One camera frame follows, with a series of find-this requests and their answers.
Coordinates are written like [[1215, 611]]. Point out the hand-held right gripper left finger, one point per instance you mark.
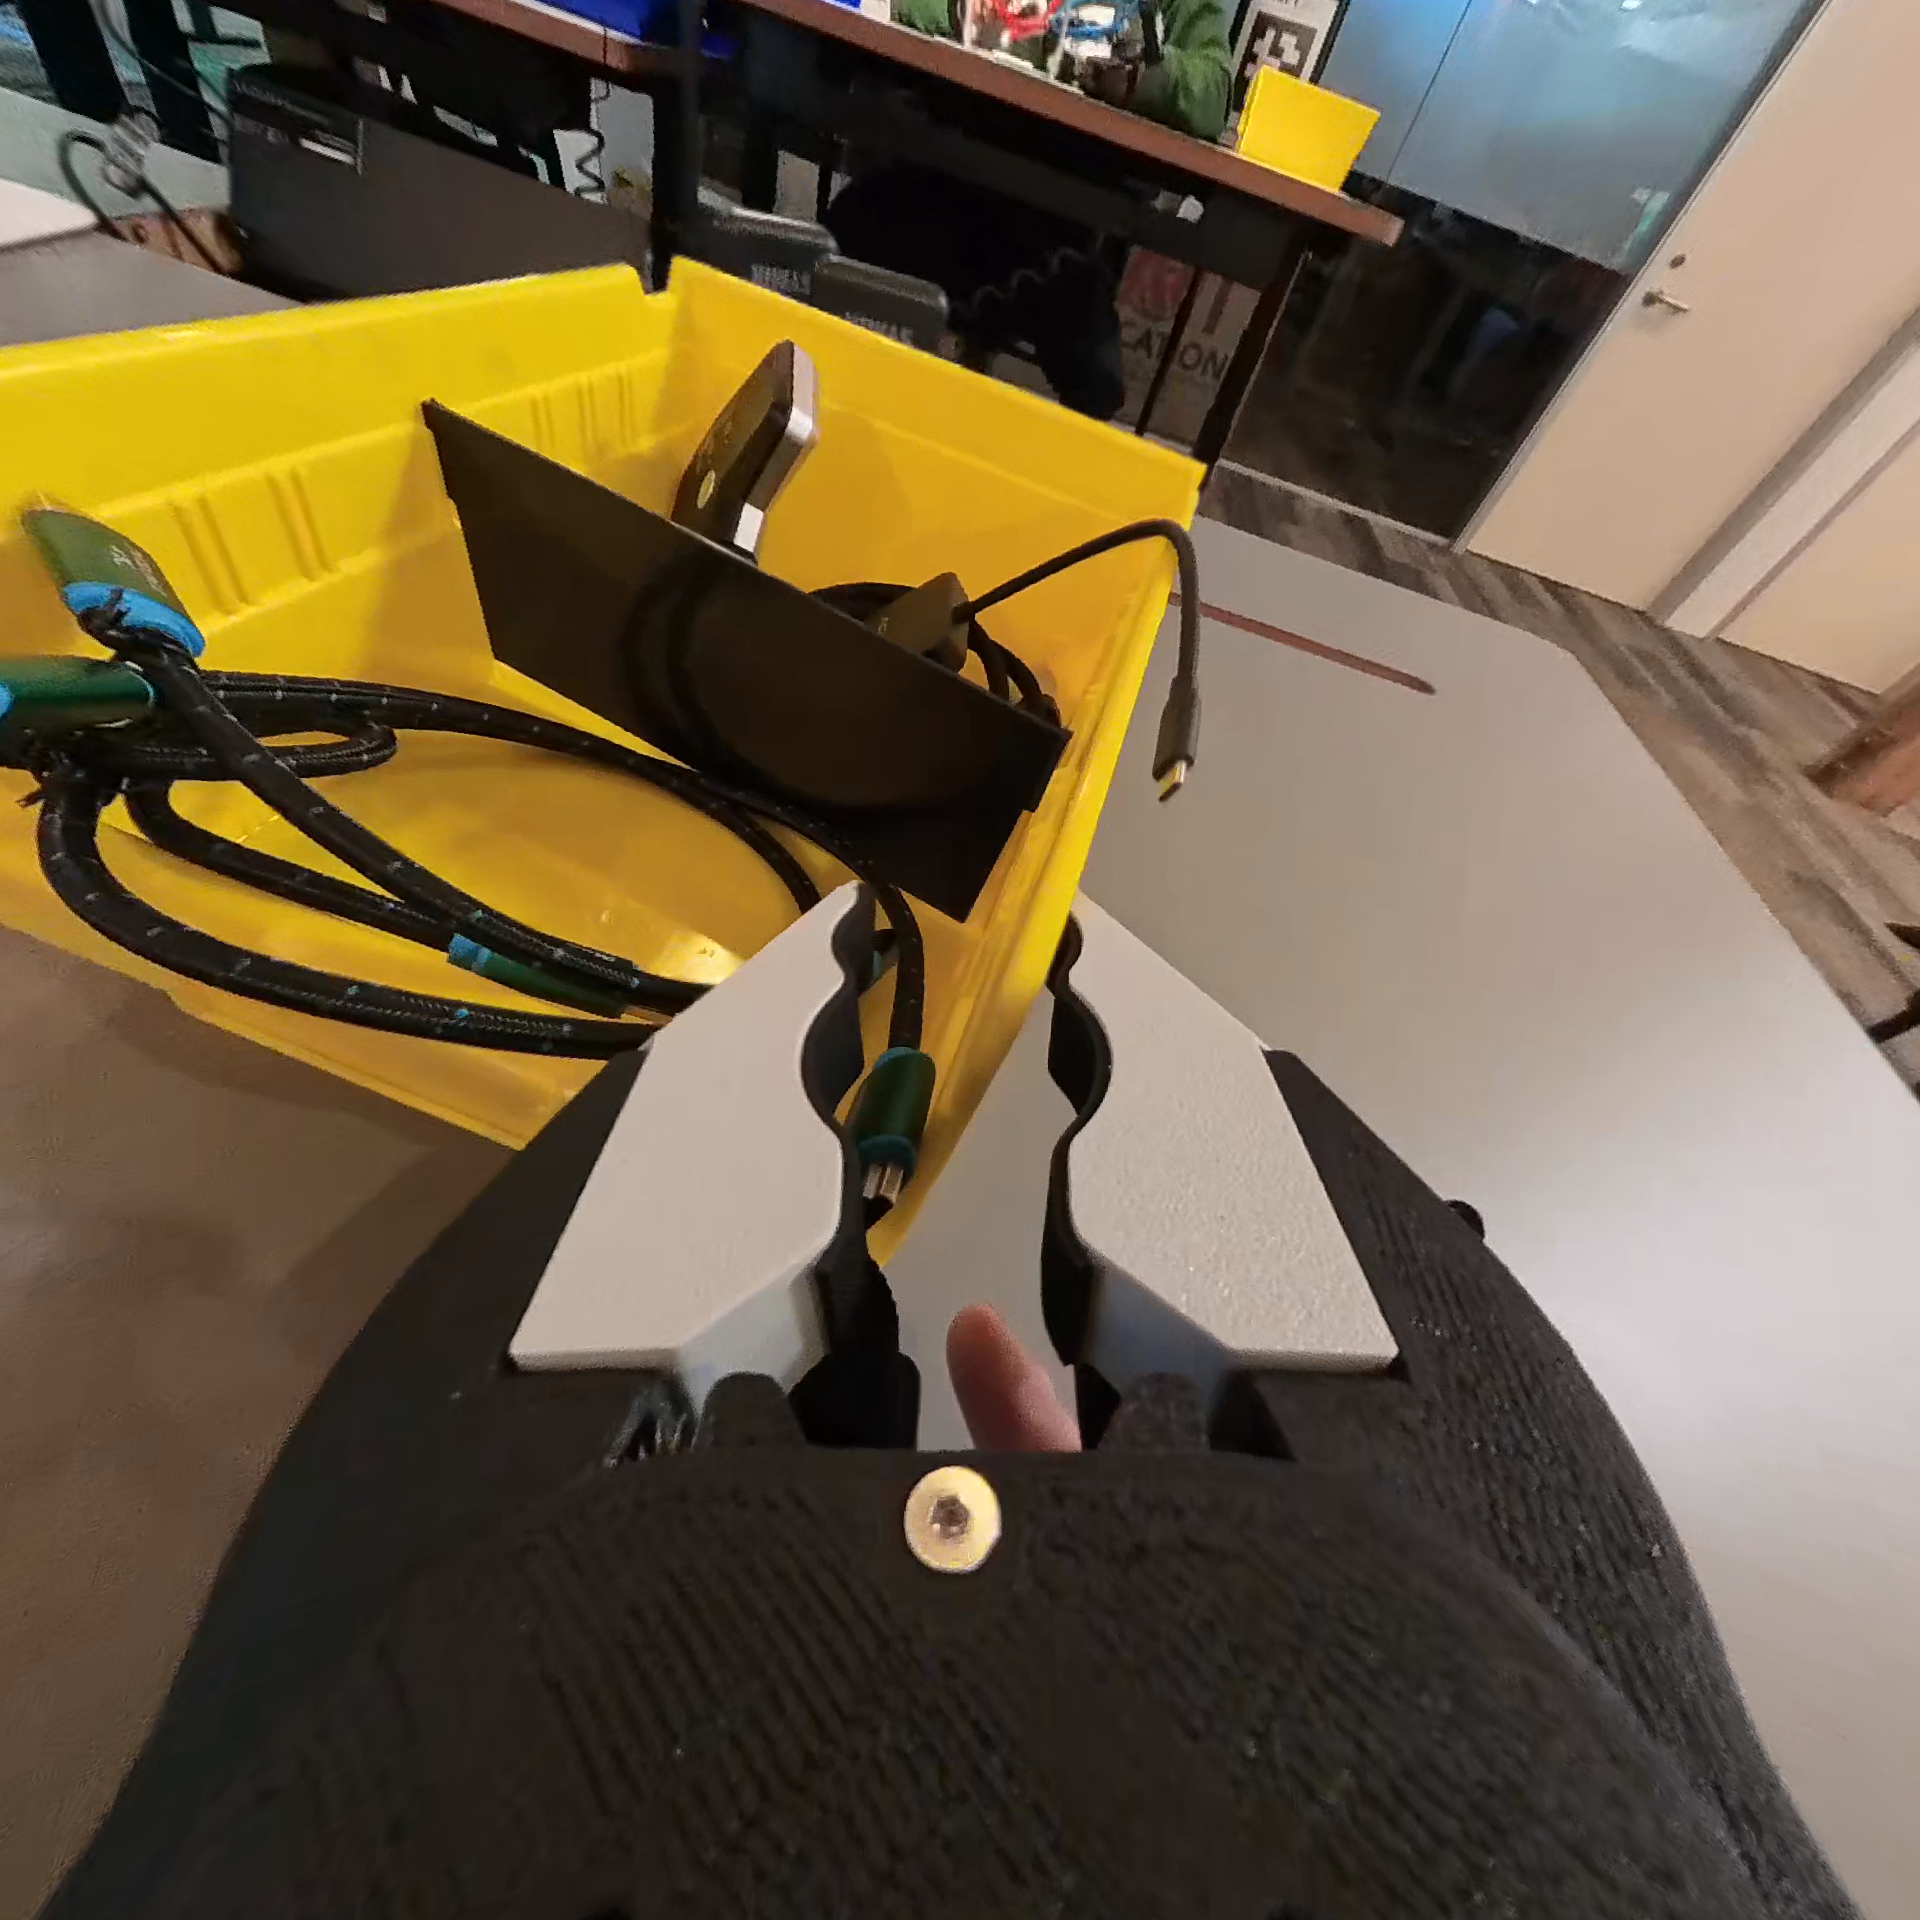
[[676, 1214]]

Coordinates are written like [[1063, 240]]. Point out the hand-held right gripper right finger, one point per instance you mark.
[[1229, 1214]]

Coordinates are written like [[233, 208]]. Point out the large yellow plastic bin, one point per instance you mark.
[[302, 404]]

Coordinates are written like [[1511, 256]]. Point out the person's right hand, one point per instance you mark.
[[1003, 1394]]

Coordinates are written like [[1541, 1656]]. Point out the black bin divider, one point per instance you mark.
[[722, 660]]

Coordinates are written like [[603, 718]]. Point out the cardboard box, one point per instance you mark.
[[1185, 343]]

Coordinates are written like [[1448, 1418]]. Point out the white door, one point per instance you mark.
[[1829, 524], [1695, 300]]

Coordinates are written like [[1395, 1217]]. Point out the black carrying case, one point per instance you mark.
[[883, 300], [765, 247]]

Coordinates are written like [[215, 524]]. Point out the large black box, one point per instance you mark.
[[422, 194]]

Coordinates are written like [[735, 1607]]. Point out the black light stand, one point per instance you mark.
[[676, 150]]

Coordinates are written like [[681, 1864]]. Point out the glass partition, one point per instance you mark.
[[1501, 180]]

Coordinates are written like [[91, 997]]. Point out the small yellow bin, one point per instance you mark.
[[1303, 126]]

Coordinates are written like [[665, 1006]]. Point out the printed marker card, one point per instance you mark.
[[1288, 37]]

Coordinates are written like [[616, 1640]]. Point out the blue plastic bin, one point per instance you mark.
[[662, 17]]

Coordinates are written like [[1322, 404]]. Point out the wooden post with red stickers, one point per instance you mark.
[[1876, 750]]

